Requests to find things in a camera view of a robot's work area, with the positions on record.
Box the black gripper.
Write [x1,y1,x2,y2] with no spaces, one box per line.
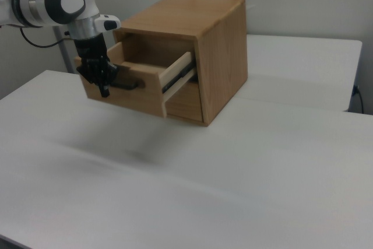
[72,33,118,98]

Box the oak wooden drawer with handle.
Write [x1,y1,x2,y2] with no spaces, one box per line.
[73,40,196,119]

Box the plain wooden drawer front panel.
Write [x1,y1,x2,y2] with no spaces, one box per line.
[164,80,204,123]

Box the light oak wooden cabinet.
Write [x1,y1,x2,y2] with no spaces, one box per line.
[112,0,249,128]

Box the black metal drawer handle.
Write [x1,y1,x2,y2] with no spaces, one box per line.
[110,78,146,91]

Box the grey metal frame post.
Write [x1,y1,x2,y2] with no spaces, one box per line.
[59,26,74,74]

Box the black metal drawer slide rail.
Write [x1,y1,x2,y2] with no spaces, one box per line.
[161,61,195,94]

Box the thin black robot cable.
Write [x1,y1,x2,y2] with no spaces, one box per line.
[19,26,69,49]

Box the black power cable with plug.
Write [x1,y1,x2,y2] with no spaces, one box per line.
[351,85,365,115]

